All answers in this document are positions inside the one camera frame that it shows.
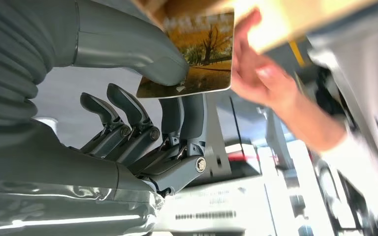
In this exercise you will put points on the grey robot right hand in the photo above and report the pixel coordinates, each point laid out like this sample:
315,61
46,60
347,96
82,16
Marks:
45,169

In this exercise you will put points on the person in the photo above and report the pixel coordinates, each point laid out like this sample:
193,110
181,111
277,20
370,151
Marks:
365,81

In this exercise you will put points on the ribbed grey right arm sleeve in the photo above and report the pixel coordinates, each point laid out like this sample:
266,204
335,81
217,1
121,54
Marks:
9,49

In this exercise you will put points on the white printed box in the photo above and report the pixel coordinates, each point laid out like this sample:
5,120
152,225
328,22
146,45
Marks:
215,208

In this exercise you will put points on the grey metal bracket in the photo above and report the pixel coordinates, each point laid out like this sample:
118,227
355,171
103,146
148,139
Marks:
216,146

